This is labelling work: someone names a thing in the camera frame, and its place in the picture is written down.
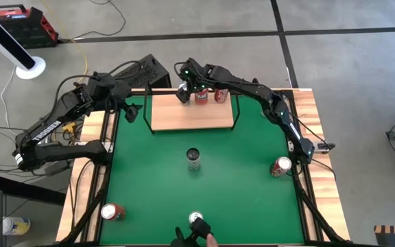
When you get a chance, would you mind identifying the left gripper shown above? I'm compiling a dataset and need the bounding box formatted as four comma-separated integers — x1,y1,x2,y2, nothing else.
110,82,140,124

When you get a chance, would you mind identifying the red Coca-Cola can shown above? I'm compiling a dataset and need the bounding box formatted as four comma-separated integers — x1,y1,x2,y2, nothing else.
213,88,230,104

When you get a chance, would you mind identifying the green table mat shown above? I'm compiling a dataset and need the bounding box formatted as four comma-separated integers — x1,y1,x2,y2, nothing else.
99,94,307,245

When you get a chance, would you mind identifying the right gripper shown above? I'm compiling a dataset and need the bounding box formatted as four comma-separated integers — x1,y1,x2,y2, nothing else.
176,58,208,105

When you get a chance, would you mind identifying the red and black tool case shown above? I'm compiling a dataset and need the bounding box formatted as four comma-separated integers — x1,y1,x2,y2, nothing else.
0,3,60,49

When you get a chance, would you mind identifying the red Fanta can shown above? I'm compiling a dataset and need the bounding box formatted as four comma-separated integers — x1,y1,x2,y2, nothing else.
100,202,127,222
193,87,209,106

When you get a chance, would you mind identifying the yellow cable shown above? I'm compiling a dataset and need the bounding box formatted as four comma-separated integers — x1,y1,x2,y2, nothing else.
41,0,89,83

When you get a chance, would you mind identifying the tall silver green-print can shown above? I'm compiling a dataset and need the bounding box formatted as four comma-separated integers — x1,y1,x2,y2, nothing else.
186,147,202,172

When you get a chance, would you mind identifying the white yellow wipes canister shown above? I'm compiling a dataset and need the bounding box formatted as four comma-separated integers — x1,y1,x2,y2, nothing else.
1,215,32,237

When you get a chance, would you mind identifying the black floor beam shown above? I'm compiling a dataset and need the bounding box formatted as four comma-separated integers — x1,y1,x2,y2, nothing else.
0,173,67,207

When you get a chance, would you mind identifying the black table cable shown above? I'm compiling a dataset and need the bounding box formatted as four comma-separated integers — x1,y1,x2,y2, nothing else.
312,158,337,181

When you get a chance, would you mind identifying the person's hand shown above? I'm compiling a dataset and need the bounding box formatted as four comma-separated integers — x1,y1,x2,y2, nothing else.
206,233,220,247

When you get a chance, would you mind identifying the Red Bull sugarfree can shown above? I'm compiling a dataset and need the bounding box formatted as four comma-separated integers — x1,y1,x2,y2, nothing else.
188,209,204,226

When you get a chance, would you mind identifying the white cable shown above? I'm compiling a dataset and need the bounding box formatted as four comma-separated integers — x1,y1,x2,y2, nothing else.
0,67,27,138

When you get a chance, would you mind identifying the black power brick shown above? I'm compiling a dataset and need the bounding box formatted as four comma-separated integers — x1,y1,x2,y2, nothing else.
45,159,71,176

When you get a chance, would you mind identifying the white floor stand black panel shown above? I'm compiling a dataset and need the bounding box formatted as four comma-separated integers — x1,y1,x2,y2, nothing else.
0,3,47,80

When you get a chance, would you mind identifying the red and white soda can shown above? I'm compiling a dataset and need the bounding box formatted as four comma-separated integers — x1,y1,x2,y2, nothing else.
269,156,293,178

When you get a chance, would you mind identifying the thin black floor cable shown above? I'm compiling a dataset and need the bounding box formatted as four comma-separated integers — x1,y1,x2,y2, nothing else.
62,0,127,44

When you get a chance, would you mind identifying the black handheld device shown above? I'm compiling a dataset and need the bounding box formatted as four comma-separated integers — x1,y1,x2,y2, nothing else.
169,217,214,247

